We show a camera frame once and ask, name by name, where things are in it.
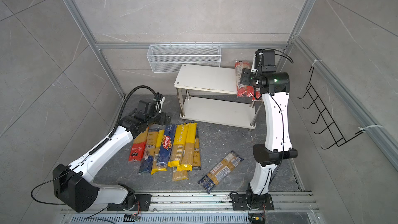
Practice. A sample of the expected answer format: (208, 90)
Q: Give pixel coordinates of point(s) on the Ankara blue spaghetti bag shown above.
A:
(148, 157)

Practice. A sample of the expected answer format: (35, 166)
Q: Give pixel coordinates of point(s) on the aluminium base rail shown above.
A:
(202, 208)

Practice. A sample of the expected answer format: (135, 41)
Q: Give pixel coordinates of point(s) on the yellow Pastatime spaghetti bag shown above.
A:
(178, 145)

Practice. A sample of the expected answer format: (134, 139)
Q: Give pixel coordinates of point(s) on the red label spaghetti bag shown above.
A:
(242, 70)

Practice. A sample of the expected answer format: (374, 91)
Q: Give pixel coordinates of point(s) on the blue end spaghetti bag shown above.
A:
(220, 171)

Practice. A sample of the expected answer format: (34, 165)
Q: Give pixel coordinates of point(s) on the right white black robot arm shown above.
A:
(275, 90)

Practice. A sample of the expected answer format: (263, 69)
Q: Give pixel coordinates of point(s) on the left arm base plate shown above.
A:
(132, 203)

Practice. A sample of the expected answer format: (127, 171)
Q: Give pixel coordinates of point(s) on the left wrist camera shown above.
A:
(159, 98)

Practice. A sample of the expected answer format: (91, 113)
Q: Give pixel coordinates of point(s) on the blue Barilla spaghetti pack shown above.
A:
(166, 145)

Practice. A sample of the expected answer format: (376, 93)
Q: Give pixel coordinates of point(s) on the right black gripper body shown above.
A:
(250, 78)

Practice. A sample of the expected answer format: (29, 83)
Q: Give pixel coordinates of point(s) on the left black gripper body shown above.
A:
(157, 117)

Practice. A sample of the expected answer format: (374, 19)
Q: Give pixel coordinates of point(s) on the yellow spaghetti bag thin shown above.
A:
(156, 168)

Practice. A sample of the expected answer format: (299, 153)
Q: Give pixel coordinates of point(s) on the white wire mesh basket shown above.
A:
(169, 58)

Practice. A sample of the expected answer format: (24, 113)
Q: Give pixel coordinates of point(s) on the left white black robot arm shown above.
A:
(74, 184)

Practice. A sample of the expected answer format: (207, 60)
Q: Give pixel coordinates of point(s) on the red spaghetti bag far left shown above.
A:
(138, 147)

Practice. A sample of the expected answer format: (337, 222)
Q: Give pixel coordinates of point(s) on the white two-tier shelf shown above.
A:
(212, 80)

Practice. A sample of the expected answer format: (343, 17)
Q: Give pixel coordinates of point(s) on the black wire hook rack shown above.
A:
(324, 116)

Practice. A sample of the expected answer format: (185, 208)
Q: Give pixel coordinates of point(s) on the yellow bag under pile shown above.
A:
(179, 175)

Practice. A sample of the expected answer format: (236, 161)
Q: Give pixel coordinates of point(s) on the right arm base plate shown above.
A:
(248, 201)

